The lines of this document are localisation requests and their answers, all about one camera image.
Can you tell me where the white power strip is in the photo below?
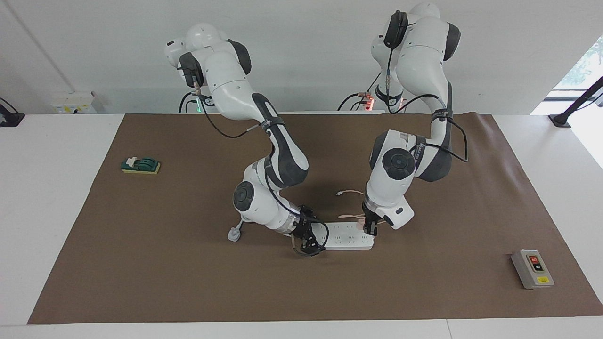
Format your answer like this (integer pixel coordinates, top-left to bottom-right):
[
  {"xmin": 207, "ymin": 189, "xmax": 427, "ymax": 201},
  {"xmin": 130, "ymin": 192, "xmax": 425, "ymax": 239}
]
[{"xmin": 317, "ymin": 222, "xmax": 375, "ymax": 250}]

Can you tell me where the pink charging cable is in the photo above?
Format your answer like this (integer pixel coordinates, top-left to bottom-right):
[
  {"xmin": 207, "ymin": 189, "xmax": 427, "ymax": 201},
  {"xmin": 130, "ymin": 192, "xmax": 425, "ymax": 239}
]
[{"xmin": 335, "ymin": 190, "xmax": 389, "ymax": 224}]

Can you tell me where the brown table mat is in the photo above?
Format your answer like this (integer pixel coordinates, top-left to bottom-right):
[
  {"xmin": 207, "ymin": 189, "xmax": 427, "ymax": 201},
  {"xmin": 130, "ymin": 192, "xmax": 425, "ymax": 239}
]
[{"xmin": 27, "ymin": 113, "xmax": 603, "ymax": 324}]

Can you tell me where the grey push button box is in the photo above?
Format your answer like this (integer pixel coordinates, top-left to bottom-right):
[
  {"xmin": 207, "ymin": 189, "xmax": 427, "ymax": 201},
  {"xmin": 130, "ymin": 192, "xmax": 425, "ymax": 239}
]
[{"xmin": 511, "ymin": 250, "xmax": 555, "ymax": 290}]

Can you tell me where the black desk clamp stand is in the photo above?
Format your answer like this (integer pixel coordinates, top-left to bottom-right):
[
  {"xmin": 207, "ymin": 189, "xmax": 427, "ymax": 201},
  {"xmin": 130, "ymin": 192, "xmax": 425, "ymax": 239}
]
[
  {"xmin": 549, "ymin": 76, "xmax": 603, "ymax": 128},
  {"xmin": 0, "ymin": 97, "xmax": 25, "ymax": 128}
]

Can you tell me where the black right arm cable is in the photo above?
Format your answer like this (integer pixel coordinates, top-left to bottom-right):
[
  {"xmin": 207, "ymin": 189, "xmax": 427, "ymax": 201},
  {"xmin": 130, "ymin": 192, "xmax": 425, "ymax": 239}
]
[{"xmin": 178, "ymin": 66, "xmax": 329, "ymax": 257}]

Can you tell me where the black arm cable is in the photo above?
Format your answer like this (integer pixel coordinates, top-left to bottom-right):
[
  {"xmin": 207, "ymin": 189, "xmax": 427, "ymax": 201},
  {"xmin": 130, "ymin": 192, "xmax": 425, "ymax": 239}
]
[
  {"xmin": 178, "ymin": 66, "xmax": 329, "ymax": 257},
  {"xmin": 384, "ymin": 12, "xmax": 470, "ymax": 163}
]

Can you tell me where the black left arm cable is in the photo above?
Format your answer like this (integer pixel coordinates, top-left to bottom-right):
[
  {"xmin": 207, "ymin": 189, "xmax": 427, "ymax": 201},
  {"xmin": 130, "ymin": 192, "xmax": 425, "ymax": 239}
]
[{"xmin": 384, "ymin": 12, "xmax": 470, "ymax": 163}]

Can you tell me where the black base cable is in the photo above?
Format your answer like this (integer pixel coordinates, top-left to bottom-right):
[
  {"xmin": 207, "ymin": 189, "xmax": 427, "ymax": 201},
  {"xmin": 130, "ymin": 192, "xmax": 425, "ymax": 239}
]
[
  {"xmin": 179, "ymin": 92, "xmax": 201, "ymax": 113},
  {"xmin": 337, "ymin": 72, "xmax": 383, "ymax": 112}
]

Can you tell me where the green switch on yellow base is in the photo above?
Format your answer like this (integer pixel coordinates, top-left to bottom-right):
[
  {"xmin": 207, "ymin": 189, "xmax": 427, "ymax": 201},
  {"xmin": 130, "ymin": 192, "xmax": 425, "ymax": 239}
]
[{"xmin": 121, "ymin": 157, "xmax": 161, "ymax": 175}]

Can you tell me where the white wall socket box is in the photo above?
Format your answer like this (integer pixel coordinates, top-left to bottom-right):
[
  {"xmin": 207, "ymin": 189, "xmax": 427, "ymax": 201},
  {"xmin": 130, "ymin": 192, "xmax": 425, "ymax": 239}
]
[{"xmin": 51, "ymin": 91, "xmax": 97, "ymax": 114}]

